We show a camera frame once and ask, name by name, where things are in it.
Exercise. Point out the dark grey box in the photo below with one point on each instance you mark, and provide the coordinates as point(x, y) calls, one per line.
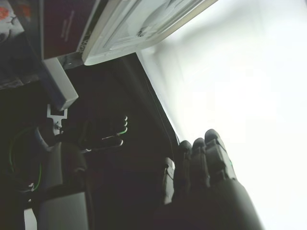
point(64, 26)

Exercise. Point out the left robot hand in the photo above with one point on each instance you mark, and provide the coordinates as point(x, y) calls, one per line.
point(216, 191)

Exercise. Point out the white box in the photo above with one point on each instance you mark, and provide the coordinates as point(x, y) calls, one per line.
point(61, 82)

